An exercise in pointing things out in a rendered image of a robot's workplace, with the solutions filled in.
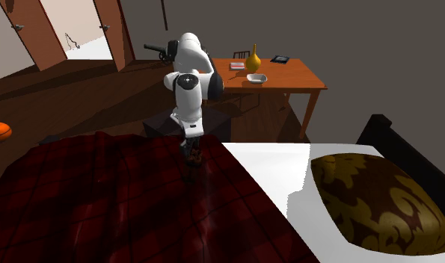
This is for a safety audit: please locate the brown gold patterned pillow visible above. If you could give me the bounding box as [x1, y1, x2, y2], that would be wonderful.
[310, 152, 445, 257]

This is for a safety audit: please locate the orange wooden table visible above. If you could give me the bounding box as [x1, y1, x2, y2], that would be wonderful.
[206, 57, 328, 140]

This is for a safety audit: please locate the yellow vase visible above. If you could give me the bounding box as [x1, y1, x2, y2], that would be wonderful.
[245, 43, 263, 73]

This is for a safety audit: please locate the bed with black headboard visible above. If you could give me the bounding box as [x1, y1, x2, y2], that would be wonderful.
[0, 114, 445, 263]

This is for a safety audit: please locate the small brown object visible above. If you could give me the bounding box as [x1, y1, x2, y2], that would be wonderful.
[188, 148, 204, 167]

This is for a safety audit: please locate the red plaid blanket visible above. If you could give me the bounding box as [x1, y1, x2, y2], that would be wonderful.
[0, 131, 321, 263]

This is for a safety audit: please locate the white bowl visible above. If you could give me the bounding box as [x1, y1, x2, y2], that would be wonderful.
[246, 73, 268, 85]

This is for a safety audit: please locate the brown wooden door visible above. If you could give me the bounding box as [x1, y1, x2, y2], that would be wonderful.
[0, 0, 68, 72]
[92, 0, 136, 72]

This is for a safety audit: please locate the black toy cannon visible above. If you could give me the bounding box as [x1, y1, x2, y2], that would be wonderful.
[143, 41, 176, 65]

